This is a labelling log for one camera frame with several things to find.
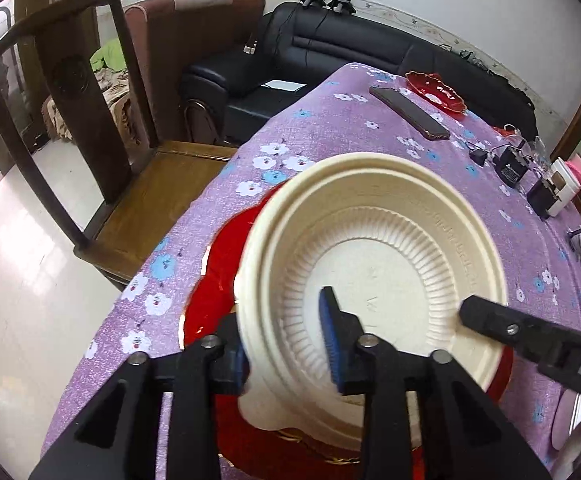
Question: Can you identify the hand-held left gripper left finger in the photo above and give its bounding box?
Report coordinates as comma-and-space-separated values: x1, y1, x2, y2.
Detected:
28, 312, 250, 480

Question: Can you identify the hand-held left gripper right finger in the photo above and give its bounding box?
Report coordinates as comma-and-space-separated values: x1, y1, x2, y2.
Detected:
319, 286, 553, 480

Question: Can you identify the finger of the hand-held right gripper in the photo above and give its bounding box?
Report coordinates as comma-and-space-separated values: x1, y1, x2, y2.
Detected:
459, 296, 566, 361

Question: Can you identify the red ribbed glass plate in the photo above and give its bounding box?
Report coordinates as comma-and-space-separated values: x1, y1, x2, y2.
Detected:
179, 275, 513, 467

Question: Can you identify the beige plastic bowl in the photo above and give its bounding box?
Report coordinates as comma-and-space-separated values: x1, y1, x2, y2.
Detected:
235, 152, 510, 453

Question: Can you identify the red glass plate white label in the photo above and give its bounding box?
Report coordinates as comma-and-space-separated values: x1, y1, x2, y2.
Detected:
203, 205, 516, 443

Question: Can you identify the black box red label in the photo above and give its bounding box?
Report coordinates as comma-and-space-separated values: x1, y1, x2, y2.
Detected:
526, 179, 566, 218

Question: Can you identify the black electronic box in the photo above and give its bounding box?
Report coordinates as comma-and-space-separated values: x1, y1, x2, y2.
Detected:
495, 145, 530, 187

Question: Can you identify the white plastic jar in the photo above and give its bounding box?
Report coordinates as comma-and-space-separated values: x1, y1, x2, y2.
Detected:
550, 157, 578, 202

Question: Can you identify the black smartphone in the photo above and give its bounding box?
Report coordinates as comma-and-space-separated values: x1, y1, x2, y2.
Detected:
369, 85, 451, 141

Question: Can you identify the small red glass plate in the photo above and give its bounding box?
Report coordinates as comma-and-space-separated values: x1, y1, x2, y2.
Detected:
404, 71, 467, 113

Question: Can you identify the white paper sheet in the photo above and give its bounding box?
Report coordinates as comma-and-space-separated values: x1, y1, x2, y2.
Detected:
262, 80, 307, 93

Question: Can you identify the patterned blanket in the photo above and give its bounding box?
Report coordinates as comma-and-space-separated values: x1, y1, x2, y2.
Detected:
43, 67, 138, 141

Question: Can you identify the black leather sofa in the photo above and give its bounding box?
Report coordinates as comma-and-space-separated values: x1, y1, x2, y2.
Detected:
180, 1, 538, 146

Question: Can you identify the brown padded chair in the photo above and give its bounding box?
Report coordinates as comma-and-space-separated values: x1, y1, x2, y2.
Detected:
123, 0, 266, 148

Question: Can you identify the dark wooden chair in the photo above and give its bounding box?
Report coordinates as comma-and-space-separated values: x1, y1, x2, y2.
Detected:
0, 0, 238, 291

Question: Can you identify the green cloth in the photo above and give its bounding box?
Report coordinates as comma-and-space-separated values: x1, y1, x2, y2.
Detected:
89, 37, 126, 73

